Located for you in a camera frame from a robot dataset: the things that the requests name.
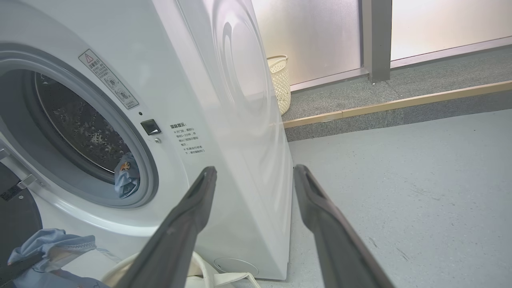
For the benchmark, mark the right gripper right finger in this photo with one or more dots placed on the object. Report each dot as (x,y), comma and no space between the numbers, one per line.
(332,240)

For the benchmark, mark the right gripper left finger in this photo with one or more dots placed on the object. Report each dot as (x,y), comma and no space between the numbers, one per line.
(176,240)

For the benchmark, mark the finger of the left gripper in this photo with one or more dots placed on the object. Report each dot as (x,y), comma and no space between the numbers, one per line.
(20,268)

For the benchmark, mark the blue frilled shorts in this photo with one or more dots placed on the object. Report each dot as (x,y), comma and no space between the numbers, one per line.
(52,240)

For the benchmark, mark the dark washing machine door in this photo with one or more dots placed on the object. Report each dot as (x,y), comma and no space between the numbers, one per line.
(16,224)

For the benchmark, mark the blue fox print shirt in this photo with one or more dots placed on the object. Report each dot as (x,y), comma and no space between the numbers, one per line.
(127,182)

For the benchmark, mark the cream canvas laundry basket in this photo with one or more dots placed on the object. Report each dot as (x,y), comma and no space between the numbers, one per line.
(202,270)

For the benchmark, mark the silver door hinge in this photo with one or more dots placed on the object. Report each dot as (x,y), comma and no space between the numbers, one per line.
(20,172)

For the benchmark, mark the black door latch slot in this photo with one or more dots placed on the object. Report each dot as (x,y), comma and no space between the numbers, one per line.
(150,127)

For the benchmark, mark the white front-load washing machine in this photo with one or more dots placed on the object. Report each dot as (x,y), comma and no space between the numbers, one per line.
(224,120)

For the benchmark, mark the steel washer drum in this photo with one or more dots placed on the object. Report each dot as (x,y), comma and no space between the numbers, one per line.
(80,124)

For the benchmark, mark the cream woven plastic basket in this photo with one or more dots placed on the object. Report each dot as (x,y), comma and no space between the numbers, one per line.
(282,88)

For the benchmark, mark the round drain filter cap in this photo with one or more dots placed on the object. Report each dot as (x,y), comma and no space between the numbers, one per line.
(236,266)

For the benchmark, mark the light wooden floor strip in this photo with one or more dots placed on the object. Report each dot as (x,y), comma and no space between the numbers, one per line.
(400,103)

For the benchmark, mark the white warning sticker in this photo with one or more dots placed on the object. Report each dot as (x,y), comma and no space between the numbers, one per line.
(108,80)

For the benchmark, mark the grey window frame post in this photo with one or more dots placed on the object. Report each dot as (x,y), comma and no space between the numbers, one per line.
(376,40)

